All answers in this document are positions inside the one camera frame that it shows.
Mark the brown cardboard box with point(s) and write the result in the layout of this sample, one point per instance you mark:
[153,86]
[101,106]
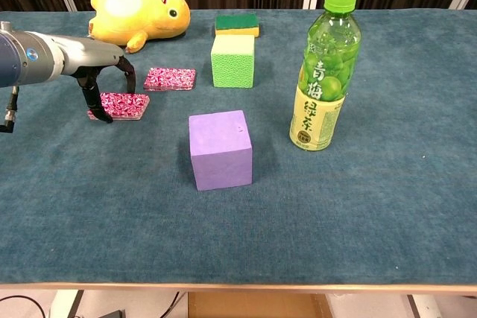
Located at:
[257,307]

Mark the pink patterned card pack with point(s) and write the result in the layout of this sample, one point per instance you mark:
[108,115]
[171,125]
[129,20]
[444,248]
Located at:
[123,104]
[169,79]

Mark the green and yellow sponge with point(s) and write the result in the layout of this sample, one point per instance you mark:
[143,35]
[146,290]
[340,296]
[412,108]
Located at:
[236,24]

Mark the yellow plush toy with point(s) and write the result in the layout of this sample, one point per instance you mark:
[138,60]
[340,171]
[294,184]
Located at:
[149,16]

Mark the blue felt table mat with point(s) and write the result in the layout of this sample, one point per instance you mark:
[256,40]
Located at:
[335,202]

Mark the green foam cube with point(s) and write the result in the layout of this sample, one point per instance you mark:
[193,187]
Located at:
[233,66]

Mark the purple foam cube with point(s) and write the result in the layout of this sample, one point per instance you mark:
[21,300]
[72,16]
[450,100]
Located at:
[220,154]

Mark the white table leg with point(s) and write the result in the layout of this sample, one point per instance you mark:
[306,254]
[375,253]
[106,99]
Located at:
[65,305]
[425,307]

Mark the green tea bottle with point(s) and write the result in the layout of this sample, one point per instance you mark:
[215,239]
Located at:
[324,83]

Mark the black and silver left hand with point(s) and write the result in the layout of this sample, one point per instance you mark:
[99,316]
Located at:
[89,53]

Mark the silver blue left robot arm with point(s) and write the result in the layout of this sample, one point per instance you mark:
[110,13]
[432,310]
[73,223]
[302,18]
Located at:
[26,57]

